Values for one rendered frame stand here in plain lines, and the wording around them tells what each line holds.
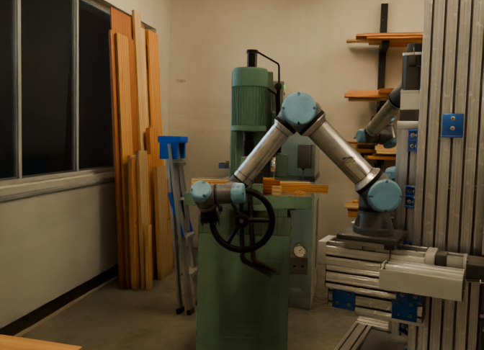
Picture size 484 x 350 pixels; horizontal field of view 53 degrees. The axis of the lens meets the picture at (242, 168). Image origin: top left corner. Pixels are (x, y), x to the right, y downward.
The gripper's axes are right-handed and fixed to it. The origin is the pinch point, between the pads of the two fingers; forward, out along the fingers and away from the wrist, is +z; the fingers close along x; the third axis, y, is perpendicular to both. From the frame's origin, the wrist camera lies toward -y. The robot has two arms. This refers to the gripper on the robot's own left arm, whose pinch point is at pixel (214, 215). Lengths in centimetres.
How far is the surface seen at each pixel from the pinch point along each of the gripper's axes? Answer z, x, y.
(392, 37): 136, 123, -196
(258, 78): 0, 20, -69
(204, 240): 27.9, -9.1, 2.4
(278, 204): 21.0, 26.8, -11.4
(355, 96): 163, 93, -158
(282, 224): 25.4, 28.4, -3.3
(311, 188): 32, 43, -24
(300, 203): 21.0, 37.2, -11.7
